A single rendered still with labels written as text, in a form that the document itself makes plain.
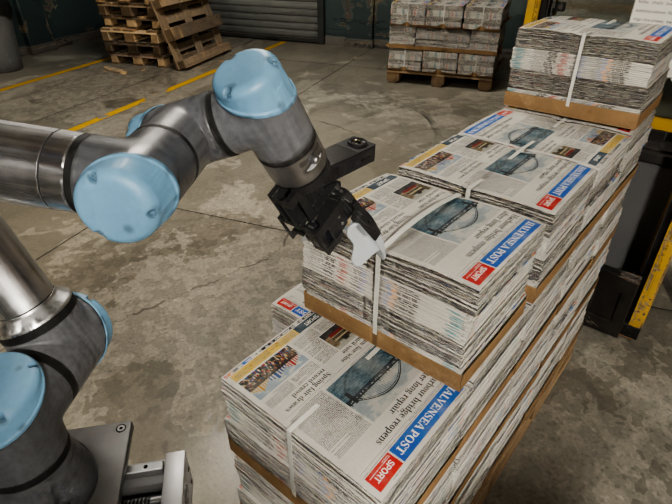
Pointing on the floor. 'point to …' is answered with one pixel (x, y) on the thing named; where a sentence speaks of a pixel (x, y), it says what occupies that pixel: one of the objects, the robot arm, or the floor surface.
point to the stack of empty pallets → (137, 32)
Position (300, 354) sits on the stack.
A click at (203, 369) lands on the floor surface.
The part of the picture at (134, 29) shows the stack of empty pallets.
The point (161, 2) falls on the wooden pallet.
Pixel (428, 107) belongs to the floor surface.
